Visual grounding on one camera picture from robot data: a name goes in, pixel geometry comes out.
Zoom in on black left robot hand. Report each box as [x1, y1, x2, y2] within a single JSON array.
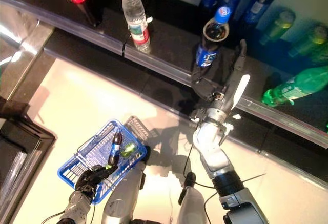
[[74, 164, 118, 199]]

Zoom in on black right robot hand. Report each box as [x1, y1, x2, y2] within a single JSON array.
[[191, 39, 248, 102]]

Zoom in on blue plastic shopping basket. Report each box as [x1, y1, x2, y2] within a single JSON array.
[[57, 119, 148, 205]]

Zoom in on silver left robot leg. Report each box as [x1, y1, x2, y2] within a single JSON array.
[[101, 144, 152, 224]]

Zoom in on silver robot leg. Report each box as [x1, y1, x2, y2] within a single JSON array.
[[177, 172, 207, 224], [101, 144, 152, 224]]

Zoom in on green Sprite bottle yellow cap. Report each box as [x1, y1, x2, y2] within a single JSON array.
[[261, 66, 328, 107], [119, 142, 137, 158], [258, 10, 297, 46], [286, 24, 328, 58]]

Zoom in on black shelf board holding drinks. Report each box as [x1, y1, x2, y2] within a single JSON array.
[[0, 0, 328, 142]]

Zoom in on black glass display cabinet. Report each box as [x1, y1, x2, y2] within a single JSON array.
[[0, 98, 56, 224]]

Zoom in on low black shelf plinth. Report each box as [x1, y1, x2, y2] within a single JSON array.
[[43, 28, 328, 191]]

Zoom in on clear water bottle red cap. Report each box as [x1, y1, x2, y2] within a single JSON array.
[[119, 0, 152, 53]]

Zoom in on silver right robot leg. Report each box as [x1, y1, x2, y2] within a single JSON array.
[[177, 172, 207, 224]]

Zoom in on reflective brown pillar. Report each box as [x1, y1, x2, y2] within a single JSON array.
[[0, 0, 56, 101]]

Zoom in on clear plastic price rail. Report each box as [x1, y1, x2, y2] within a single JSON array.
[[124, 45, 328, 141], [0, 0, 124, 55]]

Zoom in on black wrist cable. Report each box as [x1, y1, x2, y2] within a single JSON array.
[[183, 141, 218, 191]]

